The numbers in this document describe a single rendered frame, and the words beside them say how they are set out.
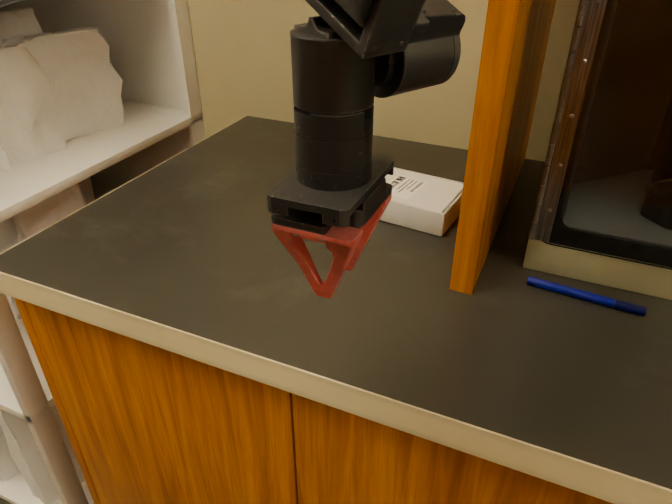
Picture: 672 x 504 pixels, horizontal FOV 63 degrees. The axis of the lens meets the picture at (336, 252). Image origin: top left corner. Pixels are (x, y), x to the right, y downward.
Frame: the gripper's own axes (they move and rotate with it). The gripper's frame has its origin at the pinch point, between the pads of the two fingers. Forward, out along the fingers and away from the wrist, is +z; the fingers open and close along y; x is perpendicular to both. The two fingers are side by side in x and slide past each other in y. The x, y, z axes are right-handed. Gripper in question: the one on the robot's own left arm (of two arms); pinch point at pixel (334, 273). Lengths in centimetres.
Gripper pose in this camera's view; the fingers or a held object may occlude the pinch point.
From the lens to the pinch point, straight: 46.9
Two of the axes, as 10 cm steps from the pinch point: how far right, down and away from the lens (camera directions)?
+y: 4.1, -4.9, 7.7
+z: 0.0, 8.5, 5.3
